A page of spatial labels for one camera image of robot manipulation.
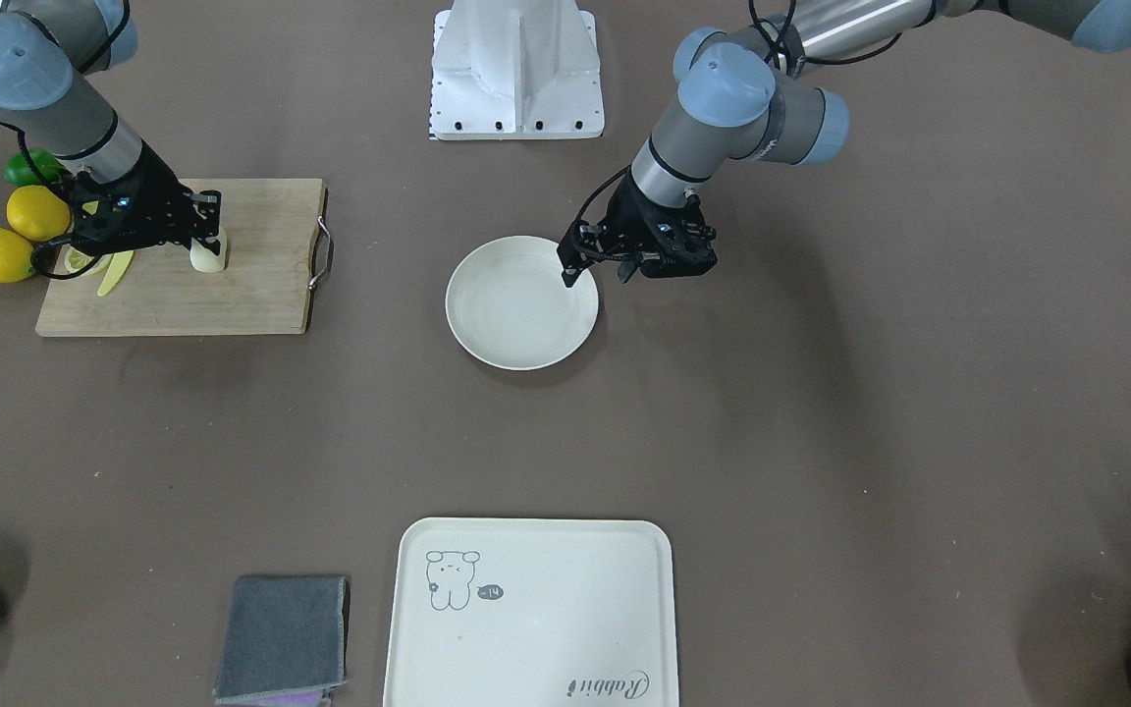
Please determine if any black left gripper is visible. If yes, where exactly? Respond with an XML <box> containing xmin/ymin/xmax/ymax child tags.
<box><xmin>556</xmin><ymin>175</ymin><xmax>718</xmax><ymax>288</ymax></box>

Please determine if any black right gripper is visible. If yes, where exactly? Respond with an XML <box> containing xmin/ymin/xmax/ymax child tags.
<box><xmin>69</xmin><ymin>144</ymin><xmax>223</xmax><ymax>256</ymax></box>

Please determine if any cream round plate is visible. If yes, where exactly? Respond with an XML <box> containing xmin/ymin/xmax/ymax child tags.
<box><xmin>444</xmin><ymin>236</ymin><xmax>601</xmax><ymax>371</ymax></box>

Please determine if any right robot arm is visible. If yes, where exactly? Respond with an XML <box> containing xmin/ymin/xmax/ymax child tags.
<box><xmin>0</xmin><ymin>1</ymin><xmax>228</xmax><ymax>271</ymax></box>

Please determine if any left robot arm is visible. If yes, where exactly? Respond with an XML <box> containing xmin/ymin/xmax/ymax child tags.
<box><xmin>556</xmin><ymin>1</ymin><xmax>1131</xmax><ymax>287</ymax></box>

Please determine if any cream rabbit tray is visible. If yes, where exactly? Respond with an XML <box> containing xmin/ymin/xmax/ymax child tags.
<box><xmin>383</xmin><ymin>517</ymin><xmax>679</xmax><ymax>706</ymax></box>

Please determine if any bamboo cutting board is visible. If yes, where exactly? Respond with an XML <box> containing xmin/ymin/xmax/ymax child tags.
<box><xmin>35</xmin><ymin>176</ymin><xmax>326</xmax><ymax>337</ymax></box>

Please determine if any lemon slice lower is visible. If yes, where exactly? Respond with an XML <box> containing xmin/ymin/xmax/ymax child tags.
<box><xmin>59</xmin><ymin>245</ymin><xmax>102</xmax><ymax>276</ymax></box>

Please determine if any whole lemon lower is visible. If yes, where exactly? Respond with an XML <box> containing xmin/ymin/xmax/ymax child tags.
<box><xmin>6</xmin><ymin>186</ymin><xmax>72</xmax><ymax>243</ymax></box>

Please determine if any green lime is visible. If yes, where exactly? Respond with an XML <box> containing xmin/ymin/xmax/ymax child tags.
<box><xmin>3</xmin><ymin>148</ymin><xmax>67</xmax><ymax>187</ymax></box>

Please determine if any grey folded cloth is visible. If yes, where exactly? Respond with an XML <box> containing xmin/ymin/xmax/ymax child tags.
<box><xmin>214</xmin><ymin>574</ymin><xmax>349</xmax><ymax>706</ymax></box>

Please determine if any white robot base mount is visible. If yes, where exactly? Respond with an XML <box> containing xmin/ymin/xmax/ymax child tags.
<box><xmin>428</xmin><ymin>1</ymin><xmax>606</xmax><ymax>140</ymax></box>

